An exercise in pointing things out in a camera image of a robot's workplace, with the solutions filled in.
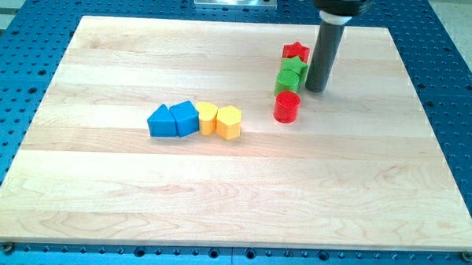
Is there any green cylinder block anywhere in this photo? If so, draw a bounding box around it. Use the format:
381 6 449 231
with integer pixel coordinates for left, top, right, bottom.
275 70 300 96

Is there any red star block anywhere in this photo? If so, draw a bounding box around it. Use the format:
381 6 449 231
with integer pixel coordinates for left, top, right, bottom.
282 41 311 64

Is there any black robot arm flange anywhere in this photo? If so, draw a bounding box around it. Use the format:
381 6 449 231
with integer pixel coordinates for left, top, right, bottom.
300 0 374 17

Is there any light wooden board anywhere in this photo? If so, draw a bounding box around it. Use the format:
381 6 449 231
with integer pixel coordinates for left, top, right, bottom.
0 16 472 252

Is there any blue pentagon block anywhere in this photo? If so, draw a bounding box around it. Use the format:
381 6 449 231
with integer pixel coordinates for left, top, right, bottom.
169 101 199 137

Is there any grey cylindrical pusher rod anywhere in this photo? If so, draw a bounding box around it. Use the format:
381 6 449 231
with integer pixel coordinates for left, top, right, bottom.
305 10 352 93

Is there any yellow heart block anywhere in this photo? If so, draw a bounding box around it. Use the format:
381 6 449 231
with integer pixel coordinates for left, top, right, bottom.
195 101 218 135

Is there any green star block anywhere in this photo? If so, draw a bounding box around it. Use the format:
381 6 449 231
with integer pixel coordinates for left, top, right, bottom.
281 56 308 83

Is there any yellow hexagon block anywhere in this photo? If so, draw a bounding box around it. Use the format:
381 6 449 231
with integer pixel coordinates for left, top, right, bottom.
216 105 242 140

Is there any blue triangle block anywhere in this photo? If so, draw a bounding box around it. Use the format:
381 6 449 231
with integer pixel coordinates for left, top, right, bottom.
146 104 177 138

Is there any red cylinder block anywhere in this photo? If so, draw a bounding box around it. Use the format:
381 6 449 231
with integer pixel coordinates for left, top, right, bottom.
273 90 301 123

